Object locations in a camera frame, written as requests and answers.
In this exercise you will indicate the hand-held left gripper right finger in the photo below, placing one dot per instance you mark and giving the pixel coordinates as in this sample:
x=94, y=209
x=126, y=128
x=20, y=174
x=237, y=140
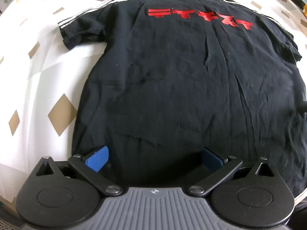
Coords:
x=212, y=159

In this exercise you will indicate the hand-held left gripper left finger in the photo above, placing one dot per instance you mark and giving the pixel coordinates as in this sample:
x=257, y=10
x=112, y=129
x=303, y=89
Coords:
x=97, y=159

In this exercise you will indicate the black t-shirt red print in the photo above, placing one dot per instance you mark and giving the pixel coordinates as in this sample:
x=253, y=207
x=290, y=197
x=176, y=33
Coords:
x=179, y=76

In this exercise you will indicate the grey checkered tablecloth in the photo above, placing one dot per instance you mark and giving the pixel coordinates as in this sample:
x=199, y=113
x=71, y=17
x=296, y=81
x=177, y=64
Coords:
x=36, y=76

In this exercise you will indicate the person's dark clothing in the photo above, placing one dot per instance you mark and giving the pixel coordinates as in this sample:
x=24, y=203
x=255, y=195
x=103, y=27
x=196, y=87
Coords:
x=301, y=215

